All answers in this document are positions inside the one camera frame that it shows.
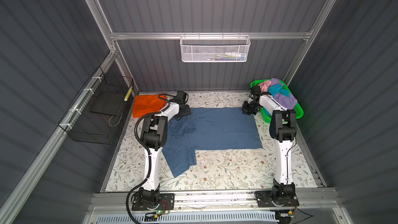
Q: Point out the aluminium mounting rail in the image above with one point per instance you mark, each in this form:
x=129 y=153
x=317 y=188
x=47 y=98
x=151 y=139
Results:
x=208 y=199

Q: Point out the teal t shirt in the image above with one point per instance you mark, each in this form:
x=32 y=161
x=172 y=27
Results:
x=278 y=88

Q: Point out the blue t shirt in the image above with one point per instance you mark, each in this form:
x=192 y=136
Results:
x=208 y=129

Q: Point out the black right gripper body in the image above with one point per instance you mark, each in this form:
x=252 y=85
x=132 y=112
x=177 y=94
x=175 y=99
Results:
x=250 y=108

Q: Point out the pink t shirt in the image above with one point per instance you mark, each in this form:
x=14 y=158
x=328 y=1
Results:
x=264 y=86

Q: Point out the white slotted cable duct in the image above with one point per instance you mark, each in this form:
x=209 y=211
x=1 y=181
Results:
x=210 y=217

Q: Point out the purple t shirt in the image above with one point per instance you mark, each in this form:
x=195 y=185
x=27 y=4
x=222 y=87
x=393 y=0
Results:
x=287 y=102

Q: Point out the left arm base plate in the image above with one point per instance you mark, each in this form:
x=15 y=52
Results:
x=152 y=201

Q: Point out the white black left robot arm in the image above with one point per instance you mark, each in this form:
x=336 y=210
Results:
x=151 y=132

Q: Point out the black wire cage basket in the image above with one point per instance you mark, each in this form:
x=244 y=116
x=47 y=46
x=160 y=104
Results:
x=101 y=112

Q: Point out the white wire mesh basket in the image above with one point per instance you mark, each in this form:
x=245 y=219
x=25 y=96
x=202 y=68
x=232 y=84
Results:
x=194 y=48

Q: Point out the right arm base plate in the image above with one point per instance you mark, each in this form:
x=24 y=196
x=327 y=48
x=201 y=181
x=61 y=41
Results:
x=269 y=198

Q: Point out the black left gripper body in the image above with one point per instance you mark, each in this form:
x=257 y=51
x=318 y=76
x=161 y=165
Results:
x=186 y=111

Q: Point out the yellow marker pen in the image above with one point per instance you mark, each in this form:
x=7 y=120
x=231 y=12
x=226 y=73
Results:
x=128 y=94

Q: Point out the folded orange t shirt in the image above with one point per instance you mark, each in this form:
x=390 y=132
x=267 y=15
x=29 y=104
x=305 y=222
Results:
x=145 y=104

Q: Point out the green plastic laundry basket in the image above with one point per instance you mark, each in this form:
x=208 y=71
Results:
x=265 y=114

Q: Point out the items in white basket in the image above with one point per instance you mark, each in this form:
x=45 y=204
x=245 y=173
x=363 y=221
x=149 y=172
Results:
x=228 y=56

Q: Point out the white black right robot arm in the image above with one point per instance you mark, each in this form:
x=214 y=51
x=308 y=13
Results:
x=282 y=129

